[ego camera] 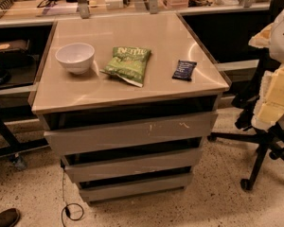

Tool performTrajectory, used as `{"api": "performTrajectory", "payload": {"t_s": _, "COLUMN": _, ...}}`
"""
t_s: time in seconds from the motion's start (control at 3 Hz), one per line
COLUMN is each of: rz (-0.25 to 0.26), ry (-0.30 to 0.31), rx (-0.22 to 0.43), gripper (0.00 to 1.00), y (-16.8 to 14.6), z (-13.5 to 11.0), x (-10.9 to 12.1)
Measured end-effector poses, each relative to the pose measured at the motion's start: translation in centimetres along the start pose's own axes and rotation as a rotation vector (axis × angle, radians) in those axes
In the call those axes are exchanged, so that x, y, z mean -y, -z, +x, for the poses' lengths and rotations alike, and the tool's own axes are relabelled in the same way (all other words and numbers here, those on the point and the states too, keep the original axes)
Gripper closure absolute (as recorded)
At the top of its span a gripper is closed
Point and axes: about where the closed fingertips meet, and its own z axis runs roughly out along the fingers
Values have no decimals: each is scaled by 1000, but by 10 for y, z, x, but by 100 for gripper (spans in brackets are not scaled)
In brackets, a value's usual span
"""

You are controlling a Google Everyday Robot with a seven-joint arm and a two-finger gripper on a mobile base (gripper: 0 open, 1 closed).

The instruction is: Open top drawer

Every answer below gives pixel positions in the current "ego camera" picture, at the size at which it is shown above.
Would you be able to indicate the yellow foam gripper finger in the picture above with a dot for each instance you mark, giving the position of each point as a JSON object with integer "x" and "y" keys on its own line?
{"x": 270, "y": 106}
{"x": 262, "y": 39}

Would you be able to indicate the grey top drawer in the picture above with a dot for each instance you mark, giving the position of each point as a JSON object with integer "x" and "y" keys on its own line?
{"x": 130, "y": 133}

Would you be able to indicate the grey drawer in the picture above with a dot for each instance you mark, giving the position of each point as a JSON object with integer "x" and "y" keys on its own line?
{"x": 120, "y": 162}
{"x": 130, "y": 133}
{"x": 178, "y": 178}

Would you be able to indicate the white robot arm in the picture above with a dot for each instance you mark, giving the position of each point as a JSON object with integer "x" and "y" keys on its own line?
{"x": 276, "y": 49}

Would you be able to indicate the beige top drawer cabinet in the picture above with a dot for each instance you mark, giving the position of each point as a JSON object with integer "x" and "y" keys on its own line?
{"x": 126, "y": 102}

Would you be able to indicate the grey bottom drawer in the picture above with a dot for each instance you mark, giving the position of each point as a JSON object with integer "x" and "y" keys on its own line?
{"x": 178, "y": 178}

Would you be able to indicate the grey middle drawer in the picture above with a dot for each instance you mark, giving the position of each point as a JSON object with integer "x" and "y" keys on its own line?
{"x": 120, "y": 162}

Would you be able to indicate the long background workbench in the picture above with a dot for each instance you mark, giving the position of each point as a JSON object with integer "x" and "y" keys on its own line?
{"x": 104, "y": 24}

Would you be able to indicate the black office chair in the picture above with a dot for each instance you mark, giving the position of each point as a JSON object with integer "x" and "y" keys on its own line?
{"x": 270, "y": 142}

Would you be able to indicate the dark blue snack packet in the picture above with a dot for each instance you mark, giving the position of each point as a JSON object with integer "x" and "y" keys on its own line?
{"x": 184, "y": 70}

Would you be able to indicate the green chip bag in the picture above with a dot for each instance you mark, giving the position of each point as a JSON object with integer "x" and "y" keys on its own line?
{"x": 129, "y": 64}

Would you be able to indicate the white bowl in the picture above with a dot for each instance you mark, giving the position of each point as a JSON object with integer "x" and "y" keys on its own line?
{"x": 76, "y": 58}

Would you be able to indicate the brown shoe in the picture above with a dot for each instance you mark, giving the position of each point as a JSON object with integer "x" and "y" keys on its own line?
{"x": 10, "y": 217}

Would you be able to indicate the black table leg frame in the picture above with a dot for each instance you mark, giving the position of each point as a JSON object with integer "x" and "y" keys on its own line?
{"x": 14, "y": 148}

